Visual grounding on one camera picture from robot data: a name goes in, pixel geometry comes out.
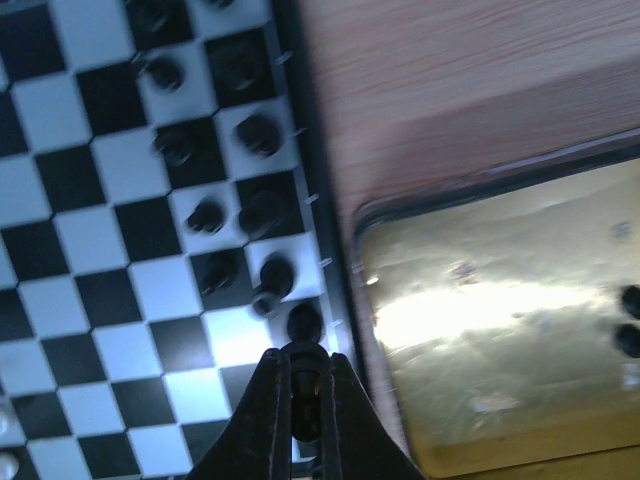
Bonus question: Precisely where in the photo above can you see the gold metal tin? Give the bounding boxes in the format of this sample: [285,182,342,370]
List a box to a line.
[352,129,639,479]

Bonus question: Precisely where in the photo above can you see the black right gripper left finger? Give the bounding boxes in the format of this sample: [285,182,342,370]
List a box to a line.
[187,349,291,480]

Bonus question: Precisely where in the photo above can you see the black white chess board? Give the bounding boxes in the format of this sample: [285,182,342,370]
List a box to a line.
[1,1,354,479]

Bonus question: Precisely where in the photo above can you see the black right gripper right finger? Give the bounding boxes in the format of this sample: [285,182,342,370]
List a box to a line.
[319,353,423,480]

